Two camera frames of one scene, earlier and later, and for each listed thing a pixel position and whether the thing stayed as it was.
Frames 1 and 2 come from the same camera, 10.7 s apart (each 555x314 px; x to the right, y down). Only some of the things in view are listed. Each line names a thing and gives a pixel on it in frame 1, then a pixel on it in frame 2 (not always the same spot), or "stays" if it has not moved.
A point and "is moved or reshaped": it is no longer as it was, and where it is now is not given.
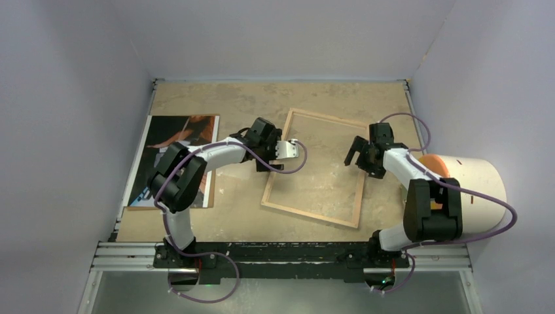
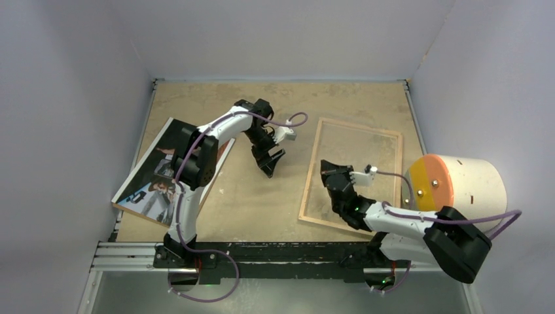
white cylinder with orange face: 475,174 stays
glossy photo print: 160,132 is moved or reshaped
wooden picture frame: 264,203 to 398,167
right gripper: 361,144 to 326,168
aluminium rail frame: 130,258 stays
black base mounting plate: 279,262 stays
